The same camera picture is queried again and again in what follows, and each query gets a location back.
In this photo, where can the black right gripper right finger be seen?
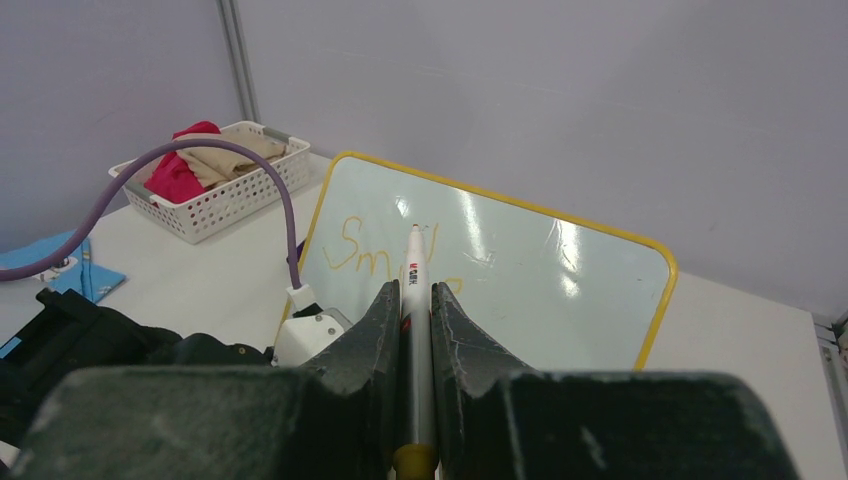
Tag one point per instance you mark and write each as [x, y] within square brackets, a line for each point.
[499, 418]

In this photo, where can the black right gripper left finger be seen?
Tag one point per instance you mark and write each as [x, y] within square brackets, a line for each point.
[329, 418]

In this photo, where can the white marker pen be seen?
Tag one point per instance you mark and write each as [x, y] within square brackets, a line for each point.
[416, 455]

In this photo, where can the yellow framed whiteboard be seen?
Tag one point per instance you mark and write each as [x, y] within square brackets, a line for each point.
[558, 291]

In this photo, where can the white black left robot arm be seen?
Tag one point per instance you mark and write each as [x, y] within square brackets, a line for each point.
[72, 333]

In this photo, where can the white perforated plastic basket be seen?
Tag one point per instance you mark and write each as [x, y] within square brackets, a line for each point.
[219, 207]

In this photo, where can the beige cloth in basket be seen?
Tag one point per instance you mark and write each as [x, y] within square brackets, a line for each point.
[213, 166]

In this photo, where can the red cloth in basket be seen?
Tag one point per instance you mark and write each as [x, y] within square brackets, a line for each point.
[173, 180]

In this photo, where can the blue patterned cloth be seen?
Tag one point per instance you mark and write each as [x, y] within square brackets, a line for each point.
[77, 271]

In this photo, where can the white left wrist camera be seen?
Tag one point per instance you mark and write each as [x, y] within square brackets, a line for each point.
[306, 329]

